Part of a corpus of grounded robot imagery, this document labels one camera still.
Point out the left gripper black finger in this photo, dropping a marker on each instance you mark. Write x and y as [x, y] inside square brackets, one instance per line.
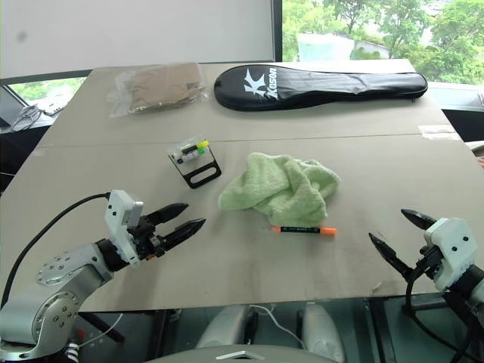
[170, 212]
[185, 231]

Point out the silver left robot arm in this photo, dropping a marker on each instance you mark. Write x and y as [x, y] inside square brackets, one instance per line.
[56, 272]

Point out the black window frame post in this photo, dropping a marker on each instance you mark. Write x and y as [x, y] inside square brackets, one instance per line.
[277, 30]

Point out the black Kason racket bag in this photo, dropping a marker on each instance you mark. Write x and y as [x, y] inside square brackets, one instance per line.
[321, 85]

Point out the clear tape strip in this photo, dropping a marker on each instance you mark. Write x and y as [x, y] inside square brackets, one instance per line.
[438, 132]

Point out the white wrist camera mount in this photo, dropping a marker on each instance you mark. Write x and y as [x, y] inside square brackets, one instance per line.
[116, 211]
[452, 242]

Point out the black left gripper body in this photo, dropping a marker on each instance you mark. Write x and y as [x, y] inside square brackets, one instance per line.
[146, 239]

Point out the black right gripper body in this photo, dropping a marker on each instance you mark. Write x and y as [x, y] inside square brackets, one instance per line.
[430, 261]

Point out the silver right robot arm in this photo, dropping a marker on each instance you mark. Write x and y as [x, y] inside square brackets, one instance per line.
[469, 285]

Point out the clear plastic bag with cardboard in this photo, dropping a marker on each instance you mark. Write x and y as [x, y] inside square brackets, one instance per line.
[162, 89]

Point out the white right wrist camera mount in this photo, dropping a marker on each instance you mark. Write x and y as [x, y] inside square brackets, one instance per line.
[452, 242]

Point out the grey robot torso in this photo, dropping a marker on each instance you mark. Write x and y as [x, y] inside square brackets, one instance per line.
[246, 353]

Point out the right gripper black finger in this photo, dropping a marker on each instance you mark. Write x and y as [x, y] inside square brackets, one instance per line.
[419, 220]
[391, 258]

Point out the silver rounded robot leg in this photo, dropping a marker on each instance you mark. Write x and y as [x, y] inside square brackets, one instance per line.
[227, 327]
[321, 332]

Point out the black marker with orange caps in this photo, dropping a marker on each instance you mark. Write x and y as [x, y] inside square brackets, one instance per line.
[302, 230]

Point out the light green towel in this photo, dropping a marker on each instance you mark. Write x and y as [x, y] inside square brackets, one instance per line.
[287, 185]

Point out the highlighter pack with black card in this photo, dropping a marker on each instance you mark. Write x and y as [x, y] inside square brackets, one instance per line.
[198, 172]

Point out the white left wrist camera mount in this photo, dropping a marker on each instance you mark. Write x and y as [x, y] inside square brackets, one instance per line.
[116, 211]

